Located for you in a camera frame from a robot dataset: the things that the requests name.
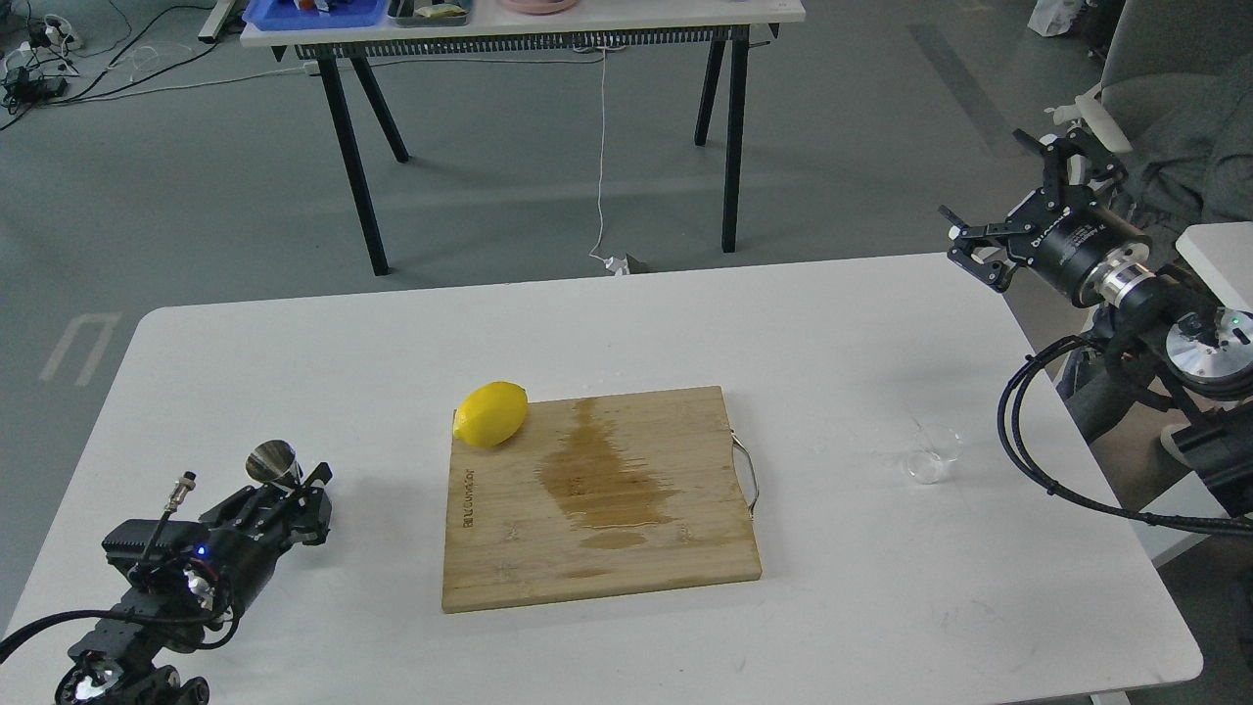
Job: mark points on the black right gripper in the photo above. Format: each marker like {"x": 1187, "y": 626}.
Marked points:
{"x": 1075, "y": 244}

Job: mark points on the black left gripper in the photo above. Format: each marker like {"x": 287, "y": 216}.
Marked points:
{"x": 253, "y": 527}

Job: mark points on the steel double jigger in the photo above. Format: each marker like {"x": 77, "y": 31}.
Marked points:
{"x": 274, "y": 463}

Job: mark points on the small clear glass cup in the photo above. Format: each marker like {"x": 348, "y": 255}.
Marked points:
{"x": 933, "y": 455}

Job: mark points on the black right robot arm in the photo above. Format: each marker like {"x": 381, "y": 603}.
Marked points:
{"x": 1166, "y": 345}

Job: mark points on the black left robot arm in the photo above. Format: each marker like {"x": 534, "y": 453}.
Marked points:
{"x": 186, "y": 579}

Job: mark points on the yellow lemon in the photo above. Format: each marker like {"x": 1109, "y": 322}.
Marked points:
{"x": 490, "y": 415}

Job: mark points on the white office chair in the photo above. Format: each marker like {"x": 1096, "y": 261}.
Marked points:
{"x": 1164, "y": 55}

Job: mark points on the person in grey clothes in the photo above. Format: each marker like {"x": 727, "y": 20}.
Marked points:
{"x": 1191, "y": 166}

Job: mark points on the bamboo cutting board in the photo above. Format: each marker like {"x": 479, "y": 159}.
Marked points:
{"x": 597, "y": 497}

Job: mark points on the blue plastic tray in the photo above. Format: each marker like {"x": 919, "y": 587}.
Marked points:
{"x": 292, "y": 16}

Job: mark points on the grey tray with items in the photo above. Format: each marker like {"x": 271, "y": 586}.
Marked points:
{"x": 407, "y": 13}

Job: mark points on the pink bowl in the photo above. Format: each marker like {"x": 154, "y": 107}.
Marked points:
{"x": 538, "y": 7}

